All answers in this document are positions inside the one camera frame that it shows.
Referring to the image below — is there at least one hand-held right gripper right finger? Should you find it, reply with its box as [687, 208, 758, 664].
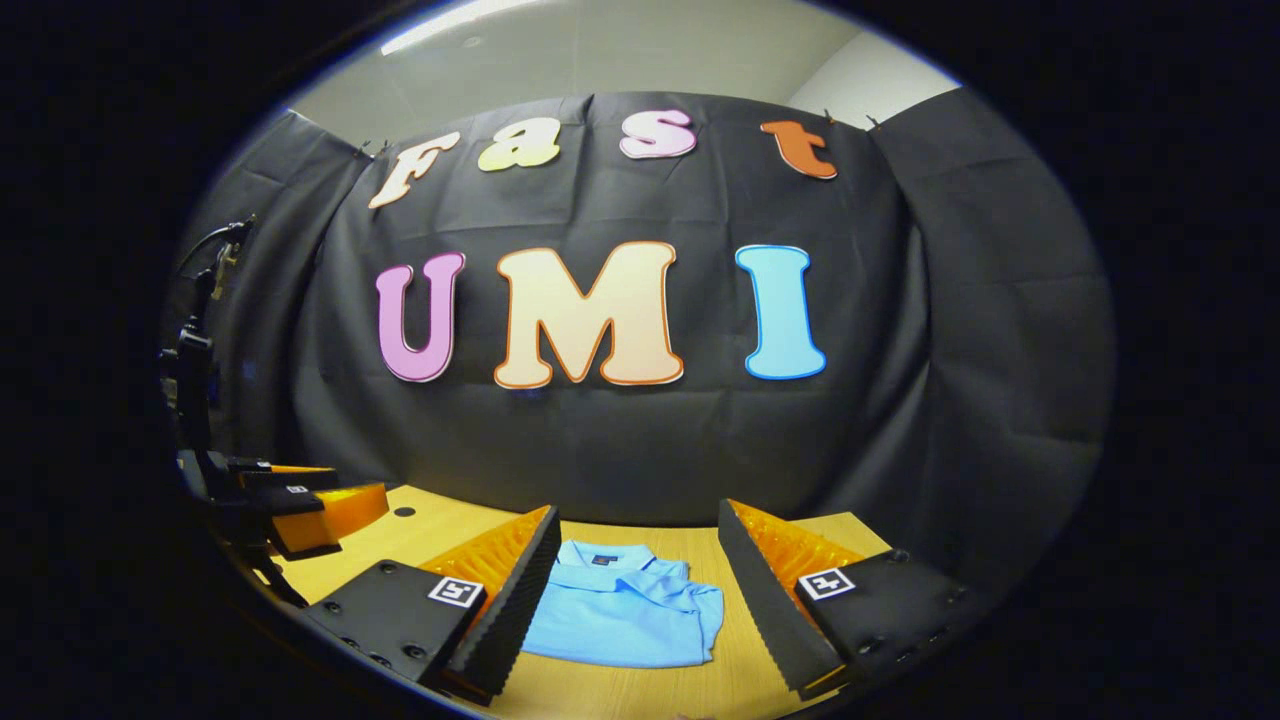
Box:
[717, 497, 978, 701]

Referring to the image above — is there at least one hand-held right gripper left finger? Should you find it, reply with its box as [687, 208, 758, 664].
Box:
[298, 505, 562, 707]

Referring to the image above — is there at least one light blue T-shirt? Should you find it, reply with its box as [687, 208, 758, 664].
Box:
[520, 540, 726, 670]

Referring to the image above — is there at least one black backdrop cloth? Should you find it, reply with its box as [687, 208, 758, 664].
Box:
[165, 88, 1118, 601]

